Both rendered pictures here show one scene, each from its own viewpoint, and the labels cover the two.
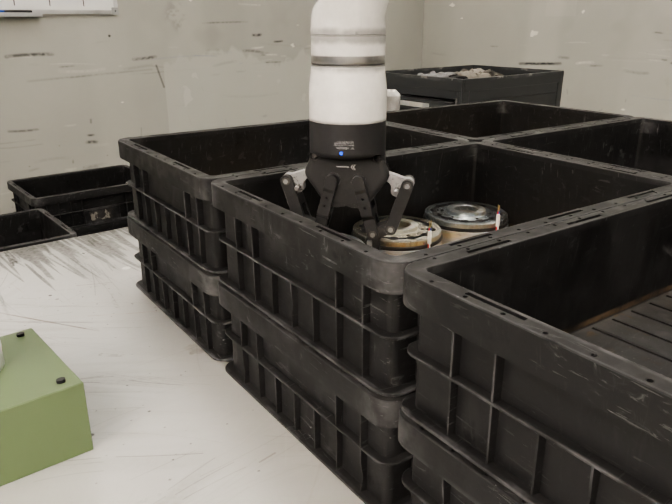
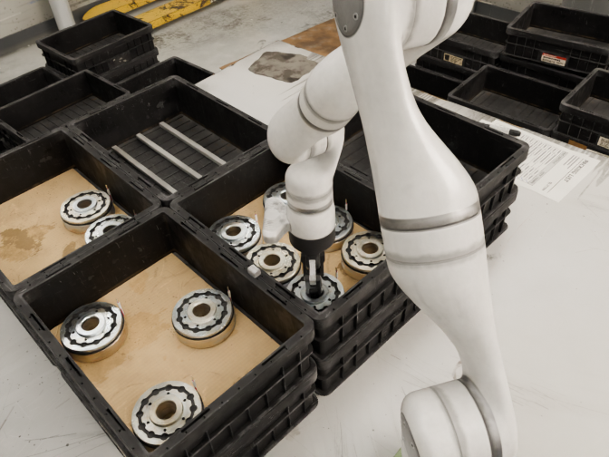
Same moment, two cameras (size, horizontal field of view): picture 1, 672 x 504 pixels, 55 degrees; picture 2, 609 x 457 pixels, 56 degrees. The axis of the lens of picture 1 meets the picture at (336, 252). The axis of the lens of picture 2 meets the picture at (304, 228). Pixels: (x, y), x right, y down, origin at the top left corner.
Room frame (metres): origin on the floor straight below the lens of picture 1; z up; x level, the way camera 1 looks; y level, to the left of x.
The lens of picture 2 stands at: (0.71, 0.64, 1.61)
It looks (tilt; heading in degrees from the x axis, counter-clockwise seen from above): 43 degrees down; 264
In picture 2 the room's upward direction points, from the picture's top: 4 degrees counter-clockwise
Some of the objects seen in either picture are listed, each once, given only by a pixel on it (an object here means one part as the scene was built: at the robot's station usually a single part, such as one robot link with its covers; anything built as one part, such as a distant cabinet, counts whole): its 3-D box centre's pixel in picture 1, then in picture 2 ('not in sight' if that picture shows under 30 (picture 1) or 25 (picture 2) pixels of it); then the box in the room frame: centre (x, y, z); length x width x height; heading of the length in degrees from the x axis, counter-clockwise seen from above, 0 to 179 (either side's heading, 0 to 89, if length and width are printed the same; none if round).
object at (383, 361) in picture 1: (444, 240); (301, 238); (0.64, -0.11, 0.87); 0.40 x 0.30 x 0.11; 125
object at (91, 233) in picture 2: not in sight; (111, 232); (0.99, -0.21, 0.86); 0.10 x 0.10 x 0.01
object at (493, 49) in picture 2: not in sight; (467, 64); (-0.34, -1.64, 0.31); 0.40 x 0.30 x 0.34; 129
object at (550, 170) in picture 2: not in sight; (521, 155); (0.02, -0.46, 0.70); 0.33 x 0.23 x 0.01; 129
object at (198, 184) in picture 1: (293, 148); (159, 314); (0.88, 0.06, 0.92); 0.40 x 0.30 x 0.02; 125
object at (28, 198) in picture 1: (92, 245); not in sight; (2.04, 0.82, 0.37); 0.40 x 0.30 x 0.45; 129
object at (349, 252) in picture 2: not in sight; (370, 250); (0.52, -0.06, 0.86); 0.10 x 0.10 x 0.01
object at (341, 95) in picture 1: (350, 84); (298, 209); (0.65, -0.01, 1.03); 0.11 x 0.09 x 0.06; 170
